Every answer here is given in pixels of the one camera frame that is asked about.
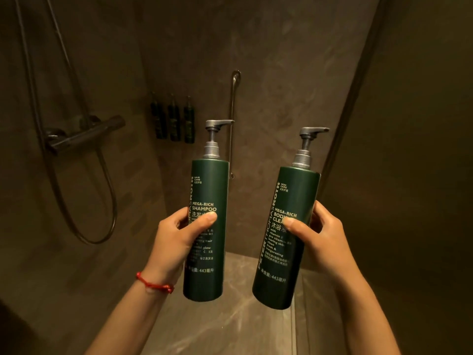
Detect person's left forearm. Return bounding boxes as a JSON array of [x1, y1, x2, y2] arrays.
[[84, 275, 174, 355]]

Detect dark green pump bottle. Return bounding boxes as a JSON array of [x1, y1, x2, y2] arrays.
[[183, 119, 235, 303], [252, 126, 330, 310]]

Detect dark shower hose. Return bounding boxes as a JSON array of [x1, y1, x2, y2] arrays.
[[14, 0, 118, 245]]

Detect dark shower riser pipe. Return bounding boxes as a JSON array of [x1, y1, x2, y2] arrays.
[[45, 0, 93, 122]]

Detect person's right forearm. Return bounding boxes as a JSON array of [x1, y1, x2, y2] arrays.
[[328, 273, 402, 355]]

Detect vertical metal grab bar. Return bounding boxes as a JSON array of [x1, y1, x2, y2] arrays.
[[228, 70, 242, 180]]

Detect small wall-mounted dark bottle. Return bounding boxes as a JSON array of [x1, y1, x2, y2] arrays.
[[150, 91, 168, 140], [183, 95, 196, 144], [168, 93, 182, 142]]

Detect dark shower mixer valve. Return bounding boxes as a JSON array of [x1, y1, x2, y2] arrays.
[[44, 115, 126, 156]]

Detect red string bracelet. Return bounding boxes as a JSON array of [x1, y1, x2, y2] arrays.
[[135, 271, 175, 295]]

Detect dark shower door frame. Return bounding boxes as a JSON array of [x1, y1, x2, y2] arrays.
[[317, 0, 393, 204]]

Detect person's left hand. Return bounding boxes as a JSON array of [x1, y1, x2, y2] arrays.
[[140, 206, 218, 289]]

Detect person's right hand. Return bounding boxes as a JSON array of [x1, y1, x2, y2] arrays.
[[282, 200, 363, 283]]

